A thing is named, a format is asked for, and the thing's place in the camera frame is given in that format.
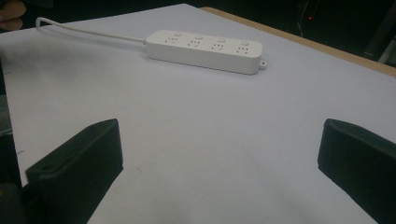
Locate dark metal stand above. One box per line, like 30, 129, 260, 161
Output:
363, 2, 396, 67

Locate white power strip cable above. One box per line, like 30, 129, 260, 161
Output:
35, 16, 148, 45

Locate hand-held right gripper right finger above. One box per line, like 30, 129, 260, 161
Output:
317, 118, 396, 224

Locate white table sheet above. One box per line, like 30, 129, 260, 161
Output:
0, 3, 396, 224

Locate white power strip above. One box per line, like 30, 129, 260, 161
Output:
144, 29, 268, 76

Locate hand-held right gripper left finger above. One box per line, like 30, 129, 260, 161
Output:
22, 118, 124, 224

